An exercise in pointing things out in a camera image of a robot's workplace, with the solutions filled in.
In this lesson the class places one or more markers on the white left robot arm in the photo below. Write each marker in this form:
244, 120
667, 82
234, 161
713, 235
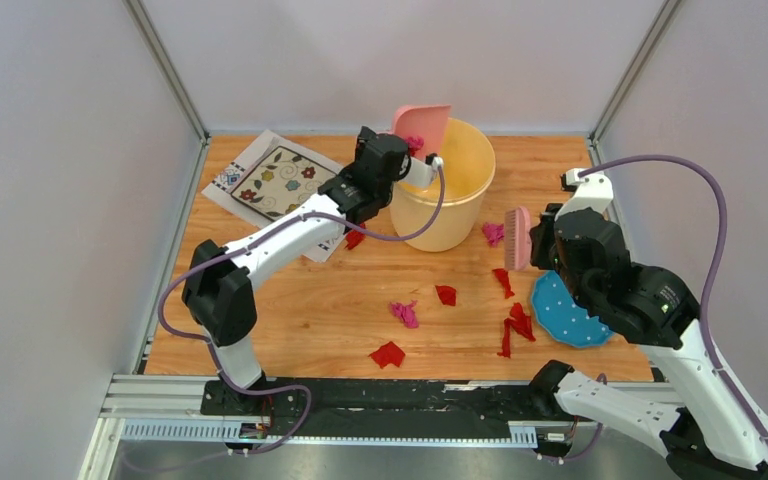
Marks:
219, 288

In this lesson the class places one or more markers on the pink dustpan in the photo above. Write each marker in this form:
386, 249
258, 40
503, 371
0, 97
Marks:
427, 121

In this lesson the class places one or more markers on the floral square plate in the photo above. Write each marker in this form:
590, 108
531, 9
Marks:
280, 181

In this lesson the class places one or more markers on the pink hand brush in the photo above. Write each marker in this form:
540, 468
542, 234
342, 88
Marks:
517, 240

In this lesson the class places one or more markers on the red paper scrap long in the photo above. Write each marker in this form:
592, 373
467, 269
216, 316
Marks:
520, 322

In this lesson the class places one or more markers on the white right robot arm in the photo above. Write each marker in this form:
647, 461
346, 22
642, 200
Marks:
718, 431

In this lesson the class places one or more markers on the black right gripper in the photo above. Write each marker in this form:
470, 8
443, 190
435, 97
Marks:
540, 234

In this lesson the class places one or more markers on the cream plastic bucket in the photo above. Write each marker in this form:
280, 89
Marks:
469, 167

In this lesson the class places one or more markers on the red paper scrap front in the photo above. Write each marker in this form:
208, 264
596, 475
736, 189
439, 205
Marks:
388, 354

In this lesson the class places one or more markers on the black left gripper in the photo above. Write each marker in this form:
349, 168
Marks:
363, 139

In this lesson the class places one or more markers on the magenta paper scrap front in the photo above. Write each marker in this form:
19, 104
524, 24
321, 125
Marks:
405, 313

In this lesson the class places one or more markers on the red paper scrap right strip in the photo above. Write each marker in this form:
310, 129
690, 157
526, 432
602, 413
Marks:
502, 276

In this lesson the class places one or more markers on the aluminium frame post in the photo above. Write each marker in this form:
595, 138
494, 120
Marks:
148, 31
653, 36

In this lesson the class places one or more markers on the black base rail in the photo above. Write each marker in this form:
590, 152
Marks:
377, 409

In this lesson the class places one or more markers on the blue polka dot plate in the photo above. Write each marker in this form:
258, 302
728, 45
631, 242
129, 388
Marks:
564, 321

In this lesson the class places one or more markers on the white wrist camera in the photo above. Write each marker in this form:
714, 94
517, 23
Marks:
592, 191
421, 173

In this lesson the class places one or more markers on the aluminium frame post right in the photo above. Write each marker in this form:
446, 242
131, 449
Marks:
653, 36

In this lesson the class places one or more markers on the red paper scrap by placemat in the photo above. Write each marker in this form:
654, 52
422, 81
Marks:
354, 238

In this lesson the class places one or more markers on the aluminium frame post left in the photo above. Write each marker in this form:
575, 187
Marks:
148, 31

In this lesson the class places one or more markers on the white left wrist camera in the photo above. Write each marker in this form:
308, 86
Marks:
421, 173

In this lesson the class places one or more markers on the magenta paper scrap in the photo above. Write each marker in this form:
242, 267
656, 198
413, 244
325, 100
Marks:
415, 144
405, 313
494, 233

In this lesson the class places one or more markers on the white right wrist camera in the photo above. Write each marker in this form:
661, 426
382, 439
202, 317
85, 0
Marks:
592, 191

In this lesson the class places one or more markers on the red paper scrap centre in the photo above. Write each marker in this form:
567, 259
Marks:
446, 294

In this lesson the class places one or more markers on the patterned white placemat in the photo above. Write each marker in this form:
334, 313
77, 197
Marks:
218, 189

